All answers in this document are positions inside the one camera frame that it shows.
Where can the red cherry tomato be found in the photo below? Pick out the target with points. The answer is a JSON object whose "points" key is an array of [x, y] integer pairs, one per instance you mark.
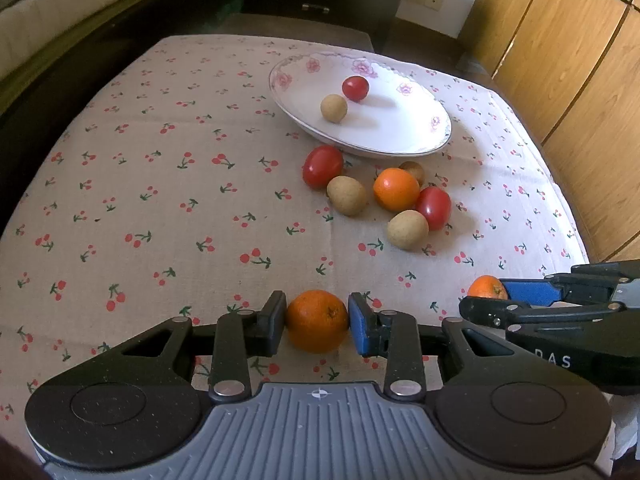
{"points": [[323, 166], [355, 88], [433, 207]]}

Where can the beige bed mattress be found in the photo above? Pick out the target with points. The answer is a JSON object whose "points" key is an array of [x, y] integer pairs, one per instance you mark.
{"points": [[50, 15]]}

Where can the brown kiwi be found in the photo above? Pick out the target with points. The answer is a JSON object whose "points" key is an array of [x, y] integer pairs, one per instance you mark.
{"points": [[347, 195]]}

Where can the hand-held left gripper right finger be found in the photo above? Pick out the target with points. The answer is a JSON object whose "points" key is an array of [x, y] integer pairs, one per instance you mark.
{"points": [[359, 325]]}

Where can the mandarin orange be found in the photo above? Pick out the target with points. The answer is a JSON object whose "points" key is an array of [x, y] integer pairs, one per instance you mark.
{"points": [[486, 287], [396, 189], [317, 321]]}

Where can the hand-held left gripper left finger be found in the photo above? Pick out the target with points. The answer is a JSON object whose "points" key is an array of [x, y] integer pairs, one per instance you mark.
{"points": [[274, 325]]}

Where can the cherry print tablecloth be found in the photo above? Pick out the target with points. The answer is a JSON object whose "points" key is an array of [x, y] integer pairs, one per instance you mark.
{"points": [[175, 185]]}

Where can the light wooden wardrobe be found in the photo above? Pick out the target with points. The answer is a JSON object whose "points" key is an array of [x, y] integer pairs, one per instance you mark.
{"points": [[575, 60]]}

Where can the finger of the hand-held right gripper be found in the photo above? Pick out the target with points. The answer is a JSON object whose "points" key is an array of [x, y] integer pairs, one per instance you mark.
{"points": [[527, 292], [487, 310]]}

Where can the dark wooden bed frame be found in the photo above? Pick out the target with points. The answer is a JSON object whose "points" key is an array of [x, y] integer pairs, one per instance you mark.
{"points": [[75, 90]]}

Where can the white floral plate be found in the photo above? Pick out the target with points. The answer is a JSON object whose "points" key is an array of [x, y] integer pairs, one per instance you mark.
{"points": [[395, 120]]}

